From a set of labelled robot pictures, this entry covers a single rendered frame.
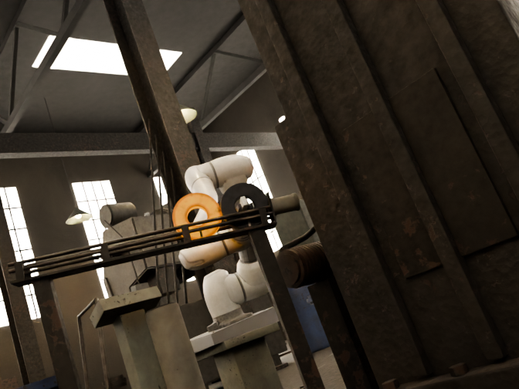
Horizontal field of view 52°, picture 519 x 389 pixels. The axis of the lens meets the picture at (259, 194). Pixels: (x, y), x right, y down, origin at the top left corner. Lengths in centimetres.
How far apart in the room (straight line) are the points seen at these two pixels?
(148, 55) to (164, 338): 422
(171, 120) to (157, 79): 48
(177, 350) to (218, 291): 87
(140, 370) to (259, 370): 84
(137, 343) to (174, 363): 20
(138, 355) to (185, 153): 348
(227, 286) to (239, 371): 40
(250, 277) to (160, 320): 92
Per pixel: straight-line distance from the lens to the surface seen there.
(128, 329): 199
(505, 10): 131
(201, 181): 238
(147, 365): 200
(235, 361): 263
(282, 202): 171
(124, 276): 762
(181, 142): 531
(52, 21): 1213
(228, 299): 268
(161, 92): 553
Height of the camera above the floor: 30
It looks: 14 degrees up
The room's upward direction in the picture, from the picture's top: 21 degrees counter-clockwise
